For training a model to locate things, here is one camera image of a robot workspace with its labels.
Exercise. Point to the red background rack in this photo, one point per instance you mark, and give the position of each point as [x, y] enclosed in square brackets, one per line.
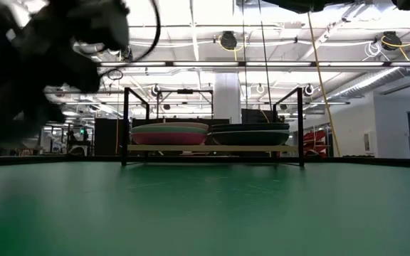
[313, 142]

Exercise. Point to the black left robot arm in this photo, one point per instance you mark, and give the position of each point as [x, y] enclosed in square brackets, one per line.
[9, 106]

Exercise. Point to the long ceiling light bar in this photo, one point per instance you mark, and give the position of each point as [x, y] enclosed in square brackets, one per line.
[262, 64]

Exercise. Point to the black background rig frame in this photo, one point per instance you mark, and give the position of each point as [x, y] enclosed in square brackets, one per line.
[185, 91]

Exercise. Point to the black background box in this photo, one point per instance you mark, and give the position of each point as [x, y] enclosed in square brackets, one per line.
[258, 115]

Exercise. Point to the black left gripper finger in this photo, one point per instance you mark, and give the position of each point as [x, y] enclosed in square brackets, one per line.
[80, 74]

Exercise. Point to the silver ventilation duct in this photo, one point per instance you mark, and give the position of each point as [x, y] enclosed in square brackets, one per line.
[368, 81]

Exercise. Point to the white building pillar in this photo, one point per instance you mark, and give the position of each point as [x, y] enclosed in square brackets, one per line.
[227, 99]

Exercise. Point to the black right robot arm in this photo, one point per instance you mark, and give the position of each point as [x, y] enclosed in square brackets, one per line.
[308, 5]

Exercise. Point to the red pink plate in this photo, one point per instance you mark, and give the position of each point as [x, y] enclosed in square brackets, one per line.
[169, 138]

